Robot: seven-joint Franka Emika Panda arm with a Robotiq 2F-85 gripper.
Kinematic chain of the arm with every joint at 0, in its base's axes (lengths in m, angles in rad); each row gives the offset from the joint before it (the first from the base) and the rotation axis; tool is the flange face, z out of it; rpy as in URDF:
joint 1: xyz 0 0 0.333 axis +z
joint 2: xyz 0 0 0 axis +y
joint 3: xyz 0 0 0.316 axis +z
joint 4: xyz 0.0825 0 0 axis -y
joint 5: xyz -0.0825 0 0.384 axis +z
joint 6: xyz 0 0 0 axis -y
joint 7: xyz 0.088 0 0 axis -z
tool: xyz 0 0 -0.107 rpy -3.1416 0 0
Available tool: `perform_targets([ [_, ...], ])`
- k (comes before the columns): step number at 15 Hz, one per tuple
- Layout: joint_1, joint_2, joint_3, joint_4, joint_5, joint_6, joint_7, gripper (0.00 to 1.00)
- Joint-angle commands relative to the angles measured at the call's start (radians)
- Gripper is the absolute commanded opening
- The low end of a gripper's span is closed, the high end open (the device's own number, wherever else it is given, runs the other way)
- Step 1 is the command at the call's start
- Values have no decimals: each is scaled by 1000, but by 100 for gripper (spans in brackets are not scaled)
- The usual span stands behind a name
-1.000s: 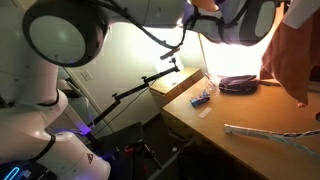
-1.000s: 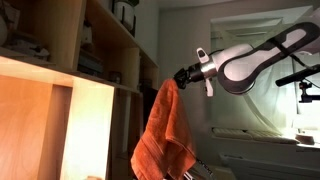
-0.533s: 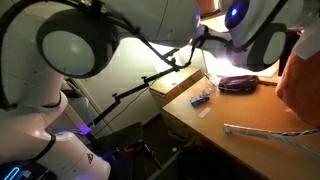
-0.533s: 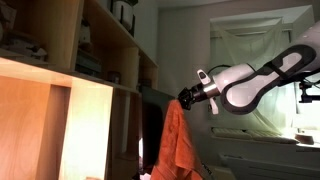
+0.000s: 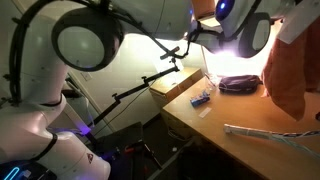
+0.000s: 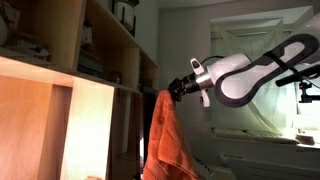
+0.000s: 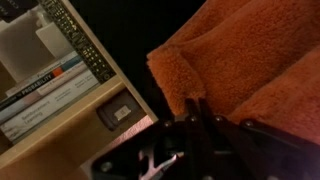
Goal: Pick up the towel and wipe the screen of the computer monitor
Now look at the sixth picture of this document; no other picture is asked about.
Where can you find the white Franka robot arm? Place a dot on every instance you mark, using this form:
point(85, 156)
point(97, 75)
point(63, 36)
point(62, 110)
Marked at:
point(243, 76)

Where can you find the white round disc with text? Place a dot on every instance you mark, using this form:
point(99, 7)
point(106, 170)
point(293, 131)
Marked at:
point(205, 166)

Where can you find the dark book stack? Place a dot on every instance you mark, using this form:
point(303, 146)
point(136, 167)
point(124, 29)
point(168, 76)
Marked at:
point(90, 66)

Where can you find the small dark jar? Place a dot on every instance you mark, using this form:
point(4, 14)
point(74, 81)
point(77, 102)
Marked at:
point(115, 77)

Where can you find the white windowsill cushion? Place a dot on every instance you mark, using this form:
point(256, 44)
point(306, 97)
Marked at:
point(253, 135)

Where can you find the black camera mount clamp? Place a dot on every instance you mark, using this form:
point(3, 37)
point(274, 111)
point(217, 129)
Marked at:
point(305, 98)

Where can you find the orange terry towel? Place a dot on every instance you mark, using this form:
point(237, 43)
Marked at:
point(166, 140)

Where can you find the white pot in black stand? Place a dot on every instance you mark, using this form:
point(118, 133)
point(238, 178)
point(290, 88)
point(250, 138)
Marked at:
point(125, 15)

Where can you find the wooden shelf unit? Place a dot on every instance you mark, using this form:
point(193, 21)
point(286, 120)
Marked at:
point(60, 33)

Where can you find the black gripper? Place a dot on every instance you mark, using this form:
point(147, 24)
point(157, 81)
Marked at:
point(188, 85)

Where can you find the small white figurine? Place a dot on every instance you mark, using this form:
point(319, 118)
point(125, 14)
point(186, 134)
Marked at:
point(87, 36)

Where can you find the pile of papers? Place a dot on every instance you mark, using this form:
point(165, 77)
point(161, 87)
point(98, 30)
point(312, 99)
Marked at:
point(30, 48)

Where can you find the small brown bowl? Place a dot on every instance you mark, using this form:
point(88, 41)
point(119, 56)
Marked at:
point(305, 140)

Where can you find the white sheet curtain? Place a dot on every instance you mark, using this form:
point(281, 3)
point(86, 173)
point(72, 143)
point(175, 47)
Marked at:
point(253, 40)

